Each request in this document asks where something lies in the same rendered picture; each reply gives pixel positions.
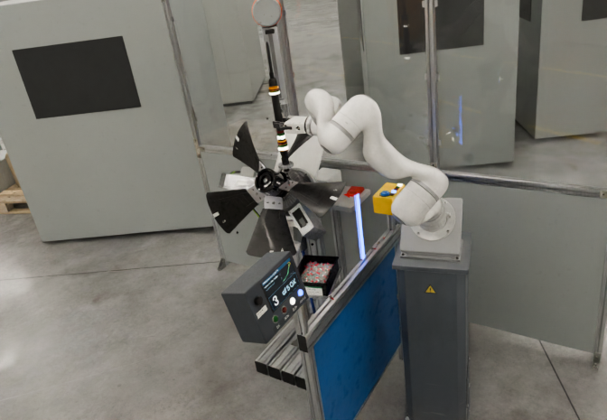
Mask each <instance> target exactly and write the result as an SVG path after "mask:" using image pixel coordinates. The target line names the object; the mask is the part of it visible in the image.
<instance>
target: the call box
mask: <svg viewBox="0 0 607 420"><path fill-rule="evenodd" d="M397 186H398V184H397V183H390V182H386V183H385V184H384V185H383V186H382V187H381V188H380V189H379V190H378V191H377V192H376V193H375V194H374V195H373V205H374V212H375V213H381V214H387V215H392V216H393V214H392V211H391V206H392V203H393V201H394V199H395V198H396V197H397V195H398V194H399V193H400V192H401V191H402V190H403V189H404V188H405V187H406V186H405V185H404V184H402V186H401V187H400V188H399V189H398V190H397V191H396V192H395V193H394V192H392V191H393V190H394V189H395V188H396V187H397ZM382 191H389V194H390V193H394V196H389V195H388V196H382V195H381V192H382Z"/></svg>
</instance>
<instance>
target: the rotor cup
mask: <svg viewBox="0 0 607 420"><path fill-rule="evenodd" d="M265 178H267V182H264V179H265ZM276 182H280V184H278V183H276ZM285 182H287V177H286V173H282V172H281V173H280V172H276V171H274V170H272V169H270V168H265V169H262V170H261V171H260V172H259V173H258V174H257V176H256V179H255V186H256V189H257V190H258V191H259V192H261V193H264V194H265V195H267V196H273V197H282V199H283V200H285V199H286V198H287V197H288V196H289V194H290V192H288V191H279V187H280V186H281V185H282V184H284V183H285ZM267 193H268V194H270V195H268V194H267Z"/></svg>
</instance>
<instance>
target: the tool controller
mask: <svg viewBox="0 0 607 420"><path fill-rule="evenodd" d="M298 289H302V290H303V295H302V296H298V294H297V291H298ZM276 290H277V291H278V293H279V295H280V297H281V300H282V303H281V304H280V305H279V306H278V307H277V308H276V310H275V311H274V310H273V308H272V305H271V303H270V302H269V299H268V298H269V297H270V296H271V295H272V294H273V293H274V292H275V291H276ZM221 296H222V298H223V300H224V302H225V304H226V306H227V308H228V310H229V313H230V316H231V318H232V320H233V322H234V323H235V326H236V328H237V330H238V333H239V336H240V338H241V340H242V341H243V342H252V343H262V344H267V343H269V341H270V340H271V339H272V338H273V337H274V336H275V335H276V334H277V333H278V331H279V330H280V329H281V328H282V327H283V326H284V325H285V324H286V323H287V321H288V320H289V319H290V318H291V317H292V316H293V315H294V314H295V313H296V311H297V310H298V309H299V308H300V307H301V306H302V305H303V304H304V303H305V301H306V300H307V299H308V298H309V296H308V293H307V292H306V289H305V287H304V283H303V280H302V278H301V277H300V274H299V272H298V269H297V267H296V264H295V262H294V259H293V256H292V254H291V252H290V251H283V252H267V253H266V254H265V255H263V256H262V257H261V258H260V259H259V260H258V261H257V262H256V263H255V264H254V265H253V266H252V267H250V268H249V269H248V270H247V271H246V272H245V273H244V274H243V275H241V276H240V277H239V278H238V279H237V280H236V281H235V282H233V283H232V284H231V285H230V286H229V287H228V288H227V289H225V290H224V291H223V292H222V293H221ZM291 297H293V298H294V299H295V303H294V305H291V304H290V303H289V300H290V298H291ZM282 306H286V309H287V311H286V313H285V314H282V313H281V308H282ZM274 315H277V316H278V322H277V323H273V321H272V318H273V316H274Z"/></svg>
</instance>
